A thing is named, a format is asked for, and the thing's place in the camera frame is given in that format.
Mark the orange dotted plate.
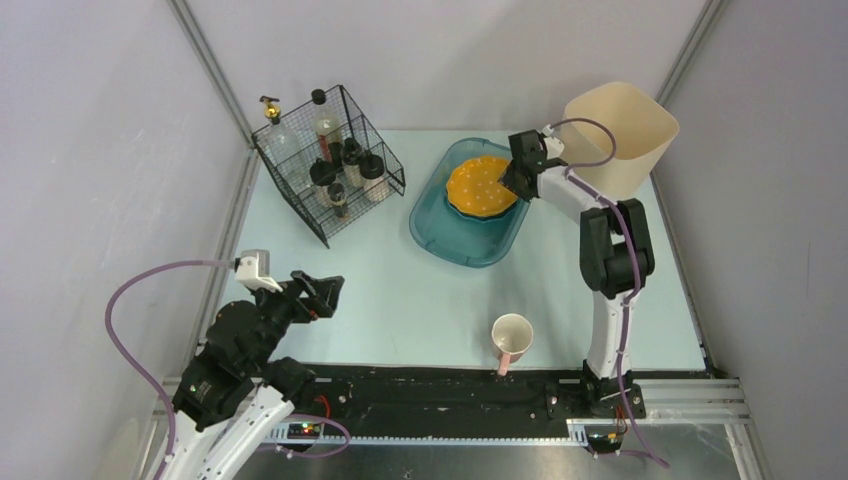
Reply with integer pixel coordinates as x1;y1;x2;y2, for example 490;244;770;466
445;155;518;216

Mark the small pepper shaker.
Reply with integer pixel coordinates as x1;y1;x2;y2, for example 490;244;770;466
327;182;349;219

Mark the white spice jar black lid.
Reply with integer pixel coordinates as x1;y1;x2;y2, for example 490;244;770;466
309;158;336;207

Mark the small black cap bottle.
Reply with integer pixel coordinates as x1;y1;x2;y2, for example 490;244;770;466
342;138;364;188

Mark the glass bottle gold pump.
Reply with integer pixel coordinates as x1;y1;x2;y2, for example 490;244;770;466
259;95;301;184

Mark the dark sauce bottle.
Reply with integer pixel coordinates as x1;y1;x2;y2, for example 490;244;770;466
311;89;342;169

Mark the pink white mug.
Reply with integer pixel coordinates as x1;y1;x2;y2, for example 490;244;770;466
490;313;534;377

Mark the blue dotted plate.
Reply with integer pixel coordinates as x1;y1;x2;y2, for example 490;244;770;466
443;197;517;223

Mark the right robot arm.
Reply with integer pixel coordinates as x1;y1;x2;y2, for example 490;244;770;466
500;130;655;419

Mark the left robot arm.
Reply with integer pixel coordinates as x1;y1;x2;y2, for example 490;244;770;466
149;257;345;479

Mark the teal plastic tub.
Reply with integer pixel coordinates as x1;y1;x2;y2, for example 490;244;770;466
409;137;529;268

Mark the cream waste bin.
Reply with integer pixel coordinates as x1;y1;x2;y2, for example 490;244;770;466
559;81;680;200

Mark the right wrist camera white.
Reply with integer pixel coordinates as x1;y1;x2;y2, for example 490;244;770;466
540;124;565;162

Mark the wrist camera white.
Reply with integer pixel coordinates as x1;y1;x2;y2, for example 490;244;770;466
233;249;283;293
540;124;565;162

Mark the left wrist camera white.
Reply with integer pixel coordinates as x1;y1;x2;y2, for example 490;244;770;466
233;249;283;293

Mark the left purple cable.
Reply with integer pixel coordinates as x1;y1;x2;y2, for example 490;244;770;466
104;259;351;480

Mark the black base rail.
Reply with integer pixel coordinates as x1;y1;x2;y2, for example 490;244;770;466
261;358;646;440

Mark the black wire rack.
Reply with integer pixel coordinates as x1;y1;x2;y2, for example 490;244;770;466
251;85;407;246

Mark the aluminium frame post right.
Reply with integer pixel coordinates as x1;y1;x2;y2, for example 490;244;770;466
655;0;728;107

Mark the aluminium frame post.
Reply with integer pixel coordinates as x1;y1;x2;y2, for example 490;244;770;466
165;0;260;148
655;0;728;107

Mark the aluminium frame post left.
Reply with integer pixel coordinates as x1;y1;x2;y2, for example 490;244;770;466
165;0;260;148

